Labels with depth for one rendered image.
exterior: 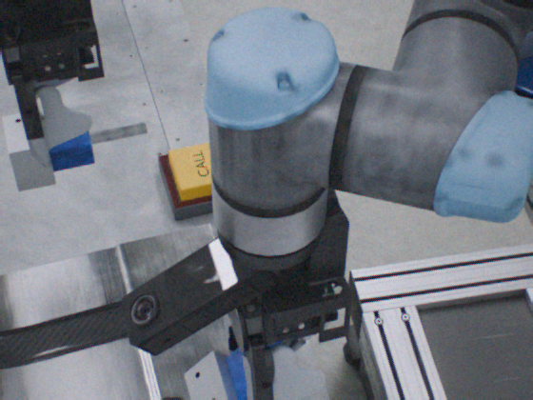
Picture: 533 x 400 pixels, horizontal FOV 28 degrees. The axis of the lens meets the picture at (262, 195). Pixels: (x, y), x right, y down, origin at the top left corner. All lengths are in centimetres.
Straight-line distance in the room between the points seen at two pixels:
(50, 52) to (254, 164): 33
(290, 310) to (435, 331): 104
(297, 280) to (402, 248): 139
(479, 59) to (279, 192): 14
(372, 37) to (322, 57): 199
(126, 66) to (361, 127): 74
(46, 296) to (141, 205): 21
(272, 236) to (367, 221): 151
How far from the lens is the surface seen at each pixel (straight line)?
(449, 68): 61
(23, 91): 91
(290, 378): 81
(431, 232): 216
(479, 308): 181
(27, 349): 95
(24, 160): 100
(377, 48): 255
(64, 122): 96
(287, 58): 58
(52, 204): 115
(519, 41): 68
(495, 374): 174
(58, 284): 98
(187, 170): 112
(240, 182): 63
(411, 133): 58
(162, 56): 130
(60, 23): 91
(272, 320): 74
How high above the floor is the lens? 166
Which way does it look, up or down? 49 degrees down
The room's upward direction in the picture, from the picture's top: straight up
